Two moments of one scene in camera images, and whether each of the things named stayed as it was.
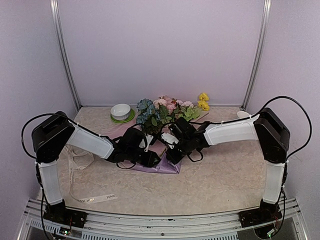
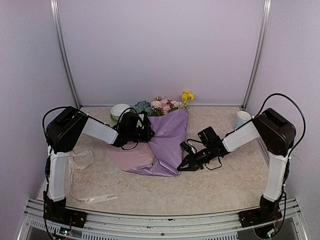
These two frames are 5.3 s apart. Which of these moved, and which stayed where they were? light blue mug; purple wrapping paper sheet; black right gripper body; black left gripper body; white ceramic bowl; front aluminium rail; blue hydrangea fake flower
Moved: blue hydrangea fake flower; purple wrapping paper sheet; black right gripper body; black left gripper body
Stayed: white ceramic bowl; light blue mug; front aluminium rail
